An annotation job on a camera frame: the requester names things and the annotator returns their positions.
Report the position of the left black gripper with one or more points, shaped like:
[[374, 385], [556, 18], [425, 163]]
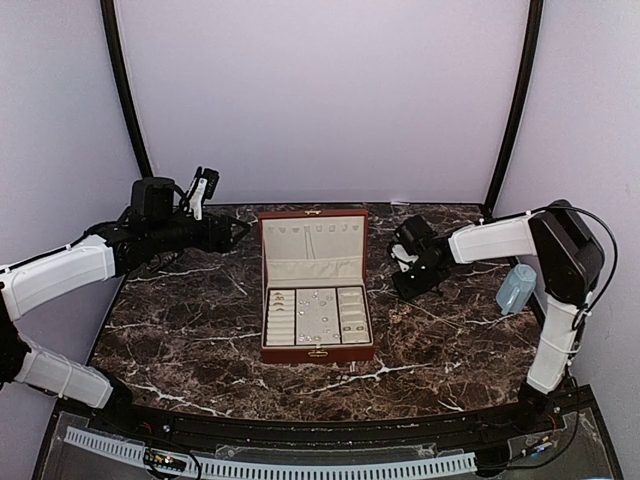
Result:
[[223, 244]]

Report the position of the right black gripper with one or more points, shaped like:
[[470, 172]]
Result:
[[405, 291]]

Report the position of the wooden jewelry box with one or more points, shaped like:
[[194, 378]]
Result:
[[314, 248]]

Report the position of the beige jewelry tray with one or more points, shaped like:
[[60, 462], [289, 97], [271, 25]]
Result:
[[316, 317]]

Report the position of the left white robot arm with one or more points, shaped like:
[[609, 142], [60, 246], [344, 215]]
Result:
[[161, 218]]

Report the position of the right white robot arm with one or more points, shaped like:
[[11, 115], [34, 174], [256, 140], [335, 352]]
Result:
[[570, 263]]

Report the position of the light blue plastic cup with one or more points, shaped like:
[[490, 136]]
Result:
[[516, 289]]

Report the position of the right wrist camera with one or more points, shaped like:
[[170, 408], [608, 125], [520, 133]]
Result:
[[399, 254]]

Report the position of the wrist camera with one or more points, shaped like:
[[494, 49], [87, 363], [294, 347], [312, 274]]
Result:
[[202, 188], [399, 254]]

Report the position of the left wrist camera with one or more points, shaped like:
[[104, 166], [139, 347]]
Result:
[[202, 188]]

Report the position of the black front rail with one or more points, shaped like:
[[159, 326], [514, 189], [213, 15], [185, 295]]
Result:
[[481, 429]]

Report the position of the white slotted cable duct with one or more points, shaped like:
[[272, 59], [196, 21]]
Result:
[[231, 462]]

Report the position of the left black frame post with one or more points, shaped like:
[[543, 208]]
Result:
[[123, 87]]

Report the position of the black frame post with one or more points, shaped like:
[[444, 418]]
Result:
[[123, 87], [524, 73]]

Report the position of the right black frame post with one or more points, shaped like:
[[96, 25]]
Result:
[[524, 73]]

